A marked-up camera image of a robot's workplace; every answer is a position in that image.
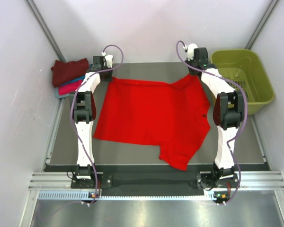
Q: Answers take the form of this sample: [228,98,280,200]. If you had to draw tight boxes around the grey slotted cable duct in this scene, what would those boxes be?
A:
[38,191,216,201]

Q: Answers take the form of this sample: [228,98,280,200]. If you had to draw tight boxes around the dark red folded t shirt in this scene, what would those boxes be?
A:
[51,58,89,87]

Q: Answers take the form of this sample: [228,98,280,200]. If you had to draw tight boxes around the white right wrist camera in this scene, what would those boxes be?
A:
[183,43,198,61]

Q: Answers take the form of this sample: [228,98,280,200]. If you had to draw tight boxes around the pink folded t shirt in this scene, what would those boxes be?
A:
[58,80,83,90]

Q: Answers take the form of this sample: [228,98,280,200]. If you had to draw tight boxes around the green plastic laundry basket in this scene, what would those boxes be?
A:
[211,49,275,115]

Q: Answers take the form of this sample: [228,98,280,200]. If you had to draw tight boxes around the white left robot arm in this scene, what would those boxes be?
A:
[70,52,113,188]

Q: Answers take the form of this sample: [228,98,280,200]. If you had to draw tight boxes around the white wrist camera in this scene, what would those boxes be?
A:
[183,43,198,61]
[101,52,113,69]

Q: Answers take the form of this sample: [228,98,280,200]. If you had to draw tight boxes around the aluminium frame rail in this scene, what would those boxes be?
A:
[28,171,284,191]

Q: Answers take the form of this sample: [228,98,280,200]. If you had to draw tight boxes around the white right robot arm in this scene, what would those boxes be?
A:
[185,44,245,191]

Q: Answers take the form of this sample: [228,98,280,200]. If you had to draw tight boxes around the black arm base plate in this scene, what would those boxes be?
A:
[70,165,239,197]

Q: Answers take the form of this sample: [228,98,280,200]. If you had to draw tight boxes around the teal folded t shirt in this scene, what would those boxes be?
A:
[62,75,85,86]

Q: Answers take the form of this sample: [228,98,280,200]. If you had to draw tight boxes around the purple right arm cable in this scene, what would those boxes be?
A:
[175,40,249,206]

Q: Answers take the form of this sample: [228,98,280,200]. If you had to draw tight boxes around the light blue folded t shirt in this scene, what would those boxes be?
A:
[54,88,75,99]

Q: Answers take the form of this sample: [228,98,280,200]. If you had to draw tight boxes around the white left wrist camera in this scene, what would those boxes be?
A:
[101,52,113,69]

